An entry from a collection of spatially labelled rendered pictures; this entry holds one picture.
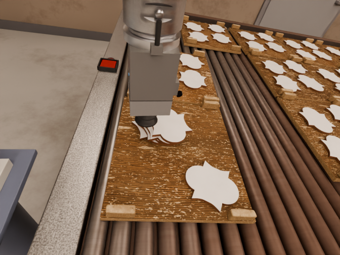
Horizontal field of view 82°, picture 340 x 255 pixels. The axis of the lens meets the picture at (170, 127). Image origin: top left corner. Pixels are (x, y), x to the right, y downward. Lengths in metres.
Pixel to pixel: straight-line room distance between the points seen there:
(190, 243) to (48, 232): 0.29
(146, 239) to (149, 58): 0.35
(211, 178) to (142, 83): 0.34
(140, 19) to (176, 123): 0.38
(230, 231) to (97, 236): 0.29
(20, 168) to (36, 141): 1.25
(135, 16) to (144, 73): 0.06
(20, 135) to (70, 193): 1.50
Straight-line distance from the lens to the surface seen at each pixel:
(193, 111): 0.70
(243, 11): 3.58
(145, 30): 0.25
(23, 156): 0.67
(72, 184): 0.53
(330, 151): 0.85
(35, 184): 1.66
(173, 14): 0.25
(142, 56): 0.25
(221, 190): 0.52
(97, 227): 0.47
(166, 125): 0.56
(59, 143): 1.83
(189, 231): 0.49
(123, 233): 0.47
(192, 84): 0.82
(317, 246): 0.63
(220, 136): 0.65
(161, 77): 0.27
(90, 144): 0.59
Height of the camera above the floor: 1.37
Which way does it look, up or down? 45 degrees down
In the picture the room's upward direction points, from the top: 14 degrees clockwise
